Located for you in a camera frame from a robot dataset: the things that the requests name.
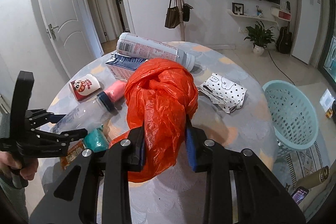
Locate brown tote bag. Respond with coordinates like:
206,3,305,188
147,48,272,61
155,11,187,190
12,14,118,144
165,0,179,29

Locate smartphone with lit screen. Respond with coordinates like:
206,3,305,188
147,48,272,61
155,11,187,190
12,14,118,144
291,186,309,205

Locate orange plastic bag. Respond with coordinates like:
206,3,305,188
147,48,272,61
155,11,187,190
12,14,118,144
124,58,198,183

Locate red white wall box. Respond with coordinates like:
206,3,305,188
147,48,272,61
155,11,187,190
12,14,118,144
271,7,291,22

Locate black small handbag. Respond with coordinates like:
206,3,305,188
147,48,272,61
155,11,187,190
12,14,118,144
181,0,193,22

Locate teal crumpled wrapper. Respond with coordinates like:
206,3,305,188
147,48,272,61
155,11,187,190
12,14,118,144
83,126,109,152

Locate green potted plant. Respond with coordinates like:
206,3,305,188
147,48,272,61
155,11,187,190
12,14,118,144
244,21,275,56

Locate orange snack packet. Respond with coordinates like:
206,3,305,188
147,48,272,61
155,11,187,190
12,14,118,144
60,140,84,170

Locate person's left hand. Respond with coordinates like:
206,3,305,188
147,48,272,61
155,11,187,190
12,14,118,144
0,152,39,181

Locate white refrigerator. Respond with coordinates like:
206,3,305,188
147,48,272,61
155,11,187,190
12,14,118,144
291,0,321,64

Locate framed butterfly picture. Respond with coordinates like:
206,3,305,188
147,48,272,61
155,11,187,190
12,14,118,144
232,2,244,15

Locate blue white milk carton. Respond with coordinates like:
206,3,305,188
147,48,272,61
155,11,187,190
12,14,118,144
105,53,147,82

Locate small figurine on shelf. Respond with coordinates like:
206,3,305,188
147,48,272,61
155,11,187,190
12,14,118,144
256,6,263,18

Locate black floor cable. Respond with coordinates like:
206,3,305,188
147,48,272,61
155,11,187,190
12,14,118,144
267,49,296,86

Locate white room door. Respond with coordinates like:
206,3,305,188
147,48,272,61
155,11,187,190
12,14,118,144
38,0,103,77

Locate clear plastic bottle blue cap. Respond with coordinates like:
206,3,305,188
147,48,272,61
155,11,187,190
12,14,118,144
50,92,114,134

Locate white wall shelf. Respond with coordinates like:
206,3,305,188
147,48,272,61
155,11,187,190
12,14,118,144
227,9,277,24

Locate white black-spotted paper bag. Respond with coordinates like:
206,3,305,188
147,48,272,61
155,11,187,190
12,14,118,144
198,73,247,114

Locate rolled beige mat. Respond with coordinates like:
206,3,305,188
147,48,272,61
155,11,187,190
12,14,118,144
295,166,329,189

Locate red white panda cup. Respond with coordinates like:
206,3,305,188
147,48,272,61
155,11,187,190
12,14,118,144
69,74,101,102

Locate black guitar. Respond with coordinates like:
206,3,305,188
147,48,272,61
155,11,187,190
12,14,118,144
276,22,293,54

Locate pink crumpled wrapper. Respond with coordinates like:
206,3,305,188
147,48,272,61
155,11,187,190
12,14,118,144
104,80,126,103

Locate large white pink bottle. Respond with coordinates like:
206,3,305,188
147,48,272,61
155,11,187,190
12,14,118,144
116,32,195,72

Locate light blue laundry basket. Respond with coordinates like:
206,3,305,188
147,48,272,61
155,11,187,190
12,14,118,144
262,80,319,157

